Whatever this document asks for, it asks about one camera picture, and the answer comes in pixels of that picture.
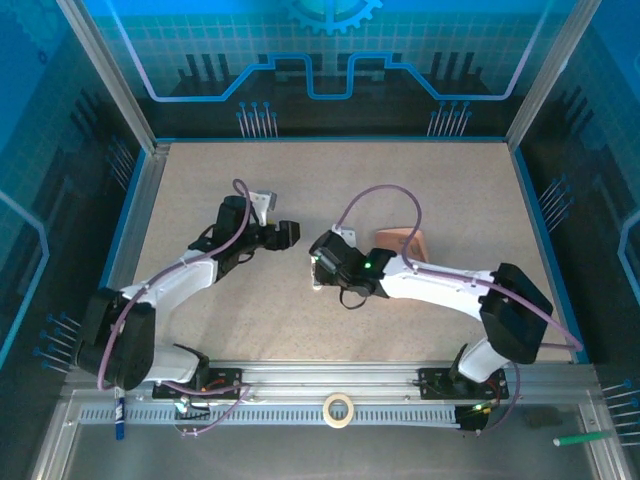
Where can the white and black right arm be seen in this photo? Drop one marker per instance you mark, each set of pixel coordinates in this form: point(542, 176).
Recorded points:
point(440, 292)

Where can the aluminium frame post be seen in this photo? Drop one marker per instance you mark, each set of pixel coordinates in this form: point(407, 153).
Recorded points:
point(550, 80)
point(110, 80)

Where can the aluminium left frame post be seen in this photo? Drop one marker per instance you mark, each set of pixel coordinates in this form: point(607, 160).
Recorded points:
point(110, 80)

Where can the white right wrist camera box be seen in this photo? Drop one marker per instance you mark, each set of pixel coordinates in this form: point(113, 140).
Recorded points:
point(345, 235)

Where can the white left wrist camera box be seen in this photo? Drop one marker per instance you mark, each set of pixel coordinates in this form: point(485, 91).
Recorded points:
point(265, 200)

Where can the beige masking tape roll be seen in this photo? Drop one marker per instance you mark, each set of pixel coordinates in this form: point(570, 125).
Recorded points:
point(325, 410)

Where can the horizontal aluminium base rail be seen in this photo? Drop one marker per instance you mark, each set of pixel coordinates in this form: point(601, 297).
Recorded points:
point(325, 375)

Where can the black electronics box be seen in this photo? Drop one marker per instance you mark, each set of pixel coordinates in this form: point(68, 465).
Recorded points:
point(470, 422)

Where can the aluminium right frame post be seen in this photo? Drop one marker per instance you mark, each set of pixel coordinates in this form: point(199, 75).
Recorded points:
point(550, 80)

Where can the blue marker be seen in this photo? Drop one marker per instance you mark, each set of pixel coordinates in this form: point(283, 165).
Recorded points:
point(120, 415)

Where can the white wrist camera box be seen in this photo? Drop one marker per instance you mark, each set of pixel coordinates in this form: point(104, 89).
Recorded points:
point(345, 235)
point(265, 200)

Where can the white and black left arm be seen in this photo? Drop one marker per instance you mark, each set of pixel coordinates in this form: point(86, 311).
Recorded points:
point(170, 292)

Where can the aluminium side rail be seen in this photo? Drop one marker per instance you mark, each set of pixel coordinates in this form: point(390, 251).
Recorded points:
point(145, 200)

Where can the dark grey pad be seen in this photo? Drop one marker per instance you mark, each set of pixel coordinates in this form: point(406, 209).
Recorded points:
point(542, 417)

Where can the green pen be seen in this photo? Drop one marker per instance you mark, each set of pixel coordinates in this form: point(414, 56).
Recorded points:
point(580, 439)

